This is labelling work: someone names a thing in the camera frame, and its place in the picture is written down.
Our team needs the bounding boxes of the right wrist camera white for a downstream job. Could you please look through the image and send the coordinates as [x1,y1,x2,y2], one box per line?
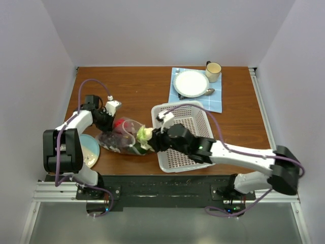
[156,110,174,133]

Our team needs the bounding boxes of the white perforated plastic basket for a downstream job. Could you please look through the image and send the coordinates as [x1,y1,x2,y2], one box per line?
[151,101,213,173]

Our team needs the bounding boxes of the blue beige ceramic plate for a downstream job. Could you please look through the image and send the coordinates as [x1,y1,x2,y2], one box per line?
[79,134,100,168]

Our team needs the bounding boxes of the clear zip top bag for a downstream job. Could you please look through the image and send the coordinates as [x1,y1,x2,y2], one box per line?
[95,117,154,156]

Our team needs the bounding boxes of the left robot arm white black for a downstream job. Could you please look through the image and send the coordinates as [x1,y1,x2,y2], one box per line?
[43,95,121,199]

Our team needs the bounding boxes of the cream enamel mug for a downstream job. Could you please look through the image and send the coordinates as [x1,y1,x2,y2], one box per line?
[205,61,222,83]

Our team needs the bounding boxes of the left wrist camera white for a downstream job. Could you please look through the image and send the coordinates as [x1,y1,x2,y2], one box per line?
[105,100,122,116]

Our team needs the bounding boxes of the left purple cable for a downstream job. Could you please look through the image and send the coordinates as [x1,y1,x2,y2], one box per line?
[54,79,114,218]

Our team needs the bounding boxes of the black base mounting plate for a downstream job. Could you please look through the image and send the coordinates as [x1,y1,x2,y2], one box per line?
[76,174,283,213]

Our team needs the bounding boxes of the fake white cauliflower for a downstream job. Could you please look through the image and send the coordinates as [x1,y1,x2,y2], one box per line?
[136,125,153,151]

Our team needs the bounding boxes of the right side aluminium rail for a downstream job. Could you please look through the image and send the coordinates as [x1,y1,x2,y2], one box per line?
[248,68,277,150]

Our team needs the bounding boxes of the fake green pepper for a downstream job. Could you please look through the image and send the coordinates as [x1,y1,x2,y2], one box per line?
[130,143,148,156]

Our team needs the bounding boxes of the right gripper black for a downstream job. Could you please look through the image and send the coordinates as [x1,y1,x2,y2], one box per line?
[148,120,189,156]

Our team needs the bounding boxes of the white paper plate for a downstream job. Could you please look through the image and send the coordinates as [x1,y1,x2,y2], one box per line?
[173,70,209,98]

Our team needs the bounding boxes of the aluminium frame rail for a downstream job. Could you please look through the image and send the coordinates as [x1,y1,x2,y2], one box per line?
[33,181,300,203]

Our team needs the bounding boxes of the fake red apple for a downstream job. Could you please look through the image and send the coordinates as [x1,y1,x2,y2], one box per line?
[113,118,124,134]

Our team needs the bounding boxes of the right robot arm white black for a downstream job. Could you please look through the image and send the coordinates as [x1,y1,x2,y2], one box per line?
[148,124,301,200]

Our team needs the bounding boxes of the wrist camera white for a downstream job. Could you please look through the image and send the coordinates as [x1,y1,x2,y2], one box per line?
[156,110,174,133]
[105,100,122,116]

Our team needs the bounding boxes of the metal spoon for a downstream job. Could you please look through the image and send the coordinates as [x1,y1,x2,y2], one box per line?
[204,88,215,96]

